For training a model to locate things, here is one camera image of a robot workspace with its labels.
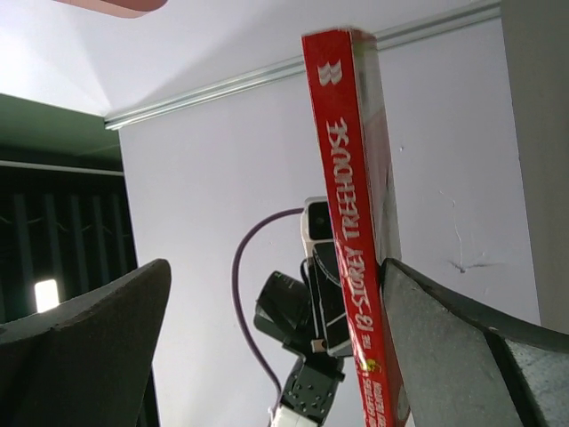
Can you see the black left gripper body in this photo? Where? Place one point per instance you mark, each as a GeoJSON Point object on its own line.
{"type": "Point", "coordinates": [284, 311]}

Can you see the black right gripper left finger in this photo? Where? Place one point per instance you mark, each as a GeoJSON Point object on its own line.
{"type": "Point", "coordinates": [87, 361]}

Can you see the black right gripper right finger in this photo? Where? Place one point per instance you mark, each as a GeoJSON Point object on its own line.
{"type": "Point", "coordinates": [467, 364]}

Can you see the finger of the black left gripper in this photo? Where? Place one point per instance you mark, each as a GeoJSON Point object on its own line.
{"type": "Point", "coordinates": [328, 303]}

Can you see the red cartoon paperback book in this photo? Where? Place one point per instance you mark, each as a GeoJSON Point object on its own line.
{"type": "Point", "coordinates": [344, 79]}

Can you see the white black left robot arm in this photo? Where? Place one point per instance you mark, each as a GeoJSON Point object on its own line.
{"type": "Point", "coordinates": [291, 416]}

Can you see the pink three-tier shelf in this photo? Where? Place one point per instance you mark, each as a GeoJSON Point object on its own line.
{"type": "Point", "coordinates": [126, 9]}

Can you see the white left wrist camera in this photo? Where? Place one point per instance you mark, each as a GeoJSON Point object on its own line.
{"type": "Point", "coordinates": [316, 221]}

